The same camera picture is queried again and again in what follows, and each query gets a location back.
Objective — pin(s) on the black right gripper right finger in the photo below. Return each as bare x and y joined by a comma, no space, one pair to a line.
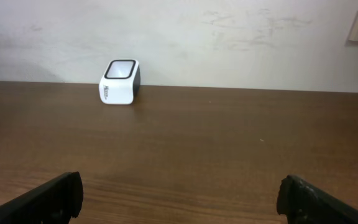
302,202

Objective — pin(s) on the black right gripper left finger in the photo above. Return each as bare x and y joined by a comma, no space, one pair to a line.
56,201

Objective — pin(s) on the white barcode scanner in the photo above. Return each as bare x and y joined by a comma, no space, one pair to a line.
120,83

